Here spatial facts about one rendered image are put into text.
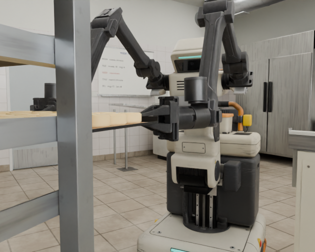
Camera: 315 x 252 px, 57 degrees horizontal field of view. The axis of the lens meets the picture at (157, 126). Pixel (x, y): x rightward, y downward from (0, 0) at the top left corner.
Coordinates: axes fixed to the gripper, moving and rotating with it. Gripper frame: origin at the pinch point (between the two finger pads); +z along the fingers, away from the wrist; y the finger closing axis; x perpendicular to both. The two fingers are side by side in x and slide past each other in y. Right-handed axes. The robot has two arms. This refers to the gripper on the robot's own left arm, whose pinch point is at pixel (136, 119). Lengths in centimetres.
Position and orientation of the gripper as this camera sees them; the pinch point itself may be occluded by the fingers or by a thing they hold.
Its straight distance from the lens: 63.1
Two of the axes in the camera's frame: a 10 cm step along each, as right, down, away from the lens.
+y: 0.0, -10.0, -0.8
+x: 5.7, 0.6, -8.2
